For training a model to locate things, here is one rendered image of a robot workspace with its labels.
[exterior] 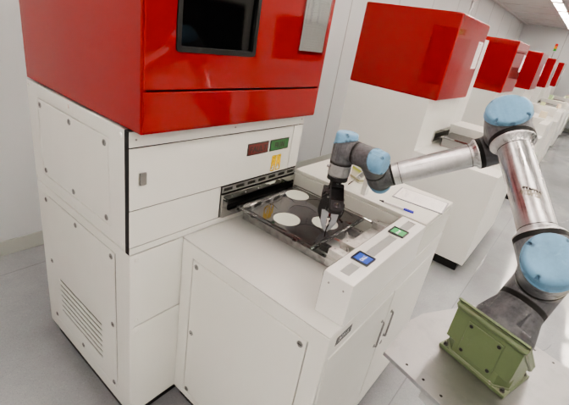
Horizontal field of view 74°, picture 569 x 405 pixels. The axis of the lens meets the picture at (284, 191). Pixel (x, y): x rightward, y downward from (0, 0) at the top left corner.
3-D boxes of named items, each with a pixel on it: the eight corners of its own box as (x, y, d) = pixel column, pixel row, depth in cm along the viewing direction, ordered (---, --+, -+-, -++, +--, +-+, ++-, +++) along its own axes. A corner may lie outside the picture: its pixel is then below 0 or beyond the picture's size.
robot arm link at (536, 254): (580, 301, 88) (522, 117, 114) (597, 284, 76) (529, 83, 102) (520, 302, 92) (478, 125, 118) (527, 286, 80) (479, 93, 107)
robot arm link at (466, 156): (516, 138, 123) (367, 174, 139) (519, 117, 114) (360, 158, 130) (529, 167, 117) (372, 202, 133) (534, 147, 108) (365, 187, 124)
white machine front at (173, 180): (125, 252, 119) (124, 129, 103) (286, 194, 180) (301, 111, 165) (130, 257, 118) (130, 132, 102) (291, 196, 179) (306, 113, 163)
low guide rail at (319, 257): (242, 218, 152) (243, 212, 151) (245, 217, 153) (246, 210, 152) (348, 280, 125) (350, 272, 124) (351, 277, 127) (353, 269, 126)
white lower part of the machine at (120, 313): (52, 330, 188) (35, 178, 155) (187, 269, 249) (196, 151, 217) (129, 430, 150) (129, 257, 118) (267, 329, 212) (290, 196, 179)
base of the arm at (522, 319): (533, 362, 95) (557, 332, 96) (525, 342, 86) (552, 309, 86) (478, 323, 107) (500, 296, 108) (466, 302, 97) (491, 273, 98)
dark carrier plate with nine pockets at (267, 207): (240, 206, 145) (240, 205, 145) (294, 187, 171) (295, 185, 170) (312, 246, 127) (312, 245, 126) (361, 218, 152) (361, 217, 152)
